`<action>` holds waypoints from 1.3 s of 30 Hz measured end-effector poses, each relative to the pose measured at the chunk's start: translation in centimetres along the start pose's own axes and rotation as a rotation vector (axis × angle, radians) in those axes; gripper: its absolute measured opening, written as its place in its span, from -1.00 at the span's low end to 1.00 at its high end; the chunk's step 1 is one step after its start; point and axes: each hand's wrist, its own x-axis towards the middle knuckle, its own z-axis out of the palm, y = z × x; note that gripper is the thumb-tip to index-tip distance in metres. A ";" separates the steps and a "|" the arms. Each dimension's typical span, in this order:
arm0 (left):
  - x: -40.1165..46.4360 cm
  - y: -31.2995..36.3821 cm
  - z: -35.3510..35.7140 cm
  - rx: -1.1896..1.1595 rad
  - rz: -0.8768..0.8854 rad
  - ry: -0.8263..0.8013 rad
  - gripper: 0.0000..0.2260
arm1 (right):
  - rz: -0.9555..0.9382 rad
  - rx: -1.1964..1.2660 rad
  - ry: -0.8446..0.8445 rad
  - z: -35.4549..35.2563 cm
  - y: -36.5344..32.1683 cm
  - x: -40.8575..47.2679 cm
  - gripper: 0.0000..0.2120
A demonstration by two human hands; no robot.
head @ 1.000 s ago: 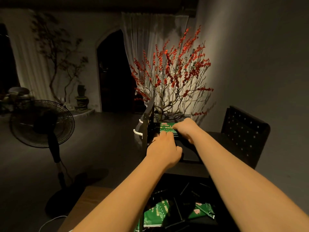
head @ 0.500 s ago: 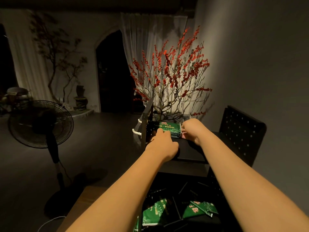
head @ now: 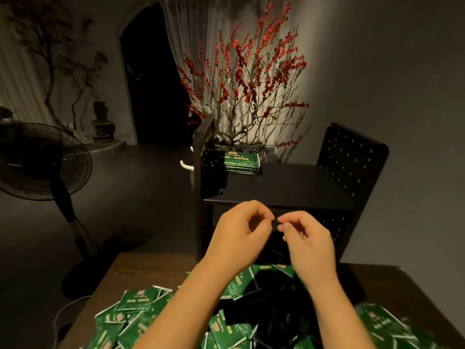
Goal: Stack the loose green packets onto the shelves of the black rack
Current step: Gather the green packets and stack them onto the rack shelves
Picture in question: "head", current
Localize white cable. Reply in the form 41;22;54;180
52;294;93;340

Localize pile of green packets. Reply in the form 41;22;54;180
87;264;444;349

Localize stack of packets top shelf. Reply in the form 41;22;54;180
223;151;262;176

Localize white curtain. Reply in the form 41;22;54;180
158;0;279;95

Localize bare branched tree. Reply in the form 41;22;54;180
6;0;110;134

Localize dark vase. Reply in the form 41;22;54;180
91;100;117;143

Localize person's left hand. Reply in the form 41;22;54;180
207;200;277;277

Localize person's left forearm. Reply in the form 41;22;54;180
134;261;251;349

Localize black metal shelf rack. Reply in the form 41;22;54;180
190;116;389;265

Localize person's right hand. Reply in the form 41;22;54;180
276;210;339;291

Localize black standing fan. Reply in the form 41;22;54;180
0;121;111;299

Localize red berry branches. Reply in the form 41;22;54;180
178;0;310;154

